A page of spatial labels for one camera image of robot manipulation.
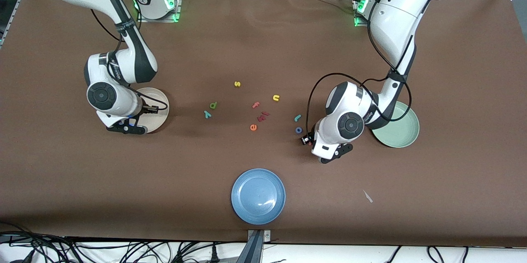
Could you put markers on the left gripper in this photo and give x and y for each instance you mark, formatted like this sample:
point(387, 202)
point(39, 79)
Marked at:
point(309, 137)

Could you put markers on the beige round plate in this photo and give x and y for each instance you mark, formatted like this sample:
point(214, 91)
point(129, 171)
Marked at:
point(158, 119)

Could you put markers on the dark red letter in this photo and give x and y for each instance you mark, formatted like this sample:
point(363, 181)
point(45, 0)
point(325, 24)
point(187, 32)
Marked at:
point(263, 116)

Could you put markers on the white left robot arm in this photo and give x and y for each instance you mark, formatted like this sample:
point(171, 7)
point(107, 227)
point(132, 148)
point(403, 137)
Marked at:
point(395, 12)

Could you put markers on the blue round plate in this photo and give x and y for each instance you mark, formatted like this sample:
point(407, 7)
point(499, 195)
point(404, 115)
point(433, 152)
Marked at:
point(258, 196)

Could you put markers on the small white paper scrap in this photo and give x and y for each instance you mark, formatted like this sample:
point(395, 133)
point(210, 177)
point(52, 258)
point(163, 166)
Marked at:
point(367, 196)

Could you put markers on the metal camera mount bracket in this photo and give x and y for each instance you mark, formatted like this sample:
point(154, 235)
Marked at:
point(257, 244)

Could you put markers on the brown table cover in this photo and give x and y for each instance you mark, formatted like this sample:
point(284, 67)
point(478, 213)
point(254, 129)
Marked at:
point(267, 40)

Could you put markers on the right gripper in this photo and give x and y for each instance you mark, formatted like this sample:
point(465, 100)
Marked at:
point(145, 110)

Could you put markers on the pale green round plate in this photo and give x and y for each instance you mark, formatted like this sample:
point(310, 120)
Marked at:
point(401, 131)

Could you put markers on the teal letter y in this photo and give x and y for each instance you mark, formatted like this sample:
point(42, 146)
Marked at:
point(207, 114)

